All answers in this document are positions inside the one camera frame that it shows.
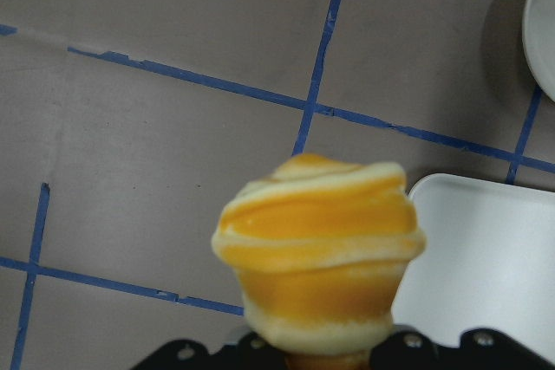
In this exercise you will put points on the white oval dish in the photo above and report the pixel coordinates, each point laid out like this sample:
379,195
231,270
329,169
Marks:
538,42

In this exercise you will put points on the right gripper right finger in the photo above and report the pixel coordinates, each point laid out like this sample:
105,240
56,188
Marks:
478,348

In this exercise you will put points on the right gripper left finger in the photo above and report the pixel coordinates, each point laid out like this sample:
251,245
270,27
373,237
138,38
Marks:
250,351

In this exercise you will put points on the white tray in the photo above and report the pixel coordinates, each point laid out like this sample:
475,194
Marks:
488,262

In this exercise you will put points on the striped bread roll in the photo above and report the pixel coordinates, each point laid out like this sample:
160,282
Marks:
319,248

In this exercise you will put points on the brown paper table cover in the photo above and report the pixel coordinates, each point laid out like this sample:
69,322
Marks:
126,125

